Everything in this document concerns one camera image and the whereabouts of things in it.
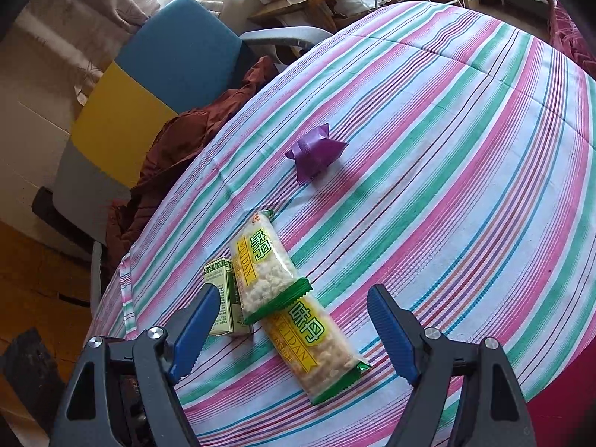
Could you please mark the red bedding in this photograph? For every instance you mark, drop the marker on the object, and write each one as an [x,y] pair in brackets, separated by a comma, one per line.
[565,36]

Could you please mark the dark red cloth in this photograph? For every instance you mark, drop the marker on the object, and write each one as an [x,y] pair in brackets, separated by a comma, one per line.
[179,141]

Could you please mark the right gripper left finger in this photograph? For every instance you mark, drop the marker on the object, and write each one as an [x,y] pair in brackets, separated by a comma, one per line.
[188,330]

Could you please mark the patterned curtain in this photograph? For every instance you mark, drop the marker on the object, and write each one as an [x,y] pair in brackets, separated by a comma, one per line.
[86,35]

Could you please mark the rice cracker snack packet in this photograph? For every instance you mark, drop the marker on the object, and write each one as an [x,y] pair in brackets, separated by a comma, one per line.
[267,279]

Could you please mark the small green box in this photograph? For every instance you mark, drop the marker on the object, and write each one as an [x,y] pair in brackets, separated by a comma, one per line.
[230,319]

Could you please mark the grey yellow blue chair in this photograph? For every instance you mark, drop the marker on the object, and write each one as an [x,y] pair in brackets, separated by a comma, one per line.
[183,57]

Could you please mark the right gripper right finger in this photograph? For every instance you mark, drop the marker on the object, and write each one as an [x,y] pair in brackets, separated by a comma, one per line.
[400,333]

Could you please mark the striped tablecloth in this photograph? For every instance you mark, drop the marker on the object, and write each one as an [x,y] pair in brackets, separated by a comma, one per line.
[467,190]

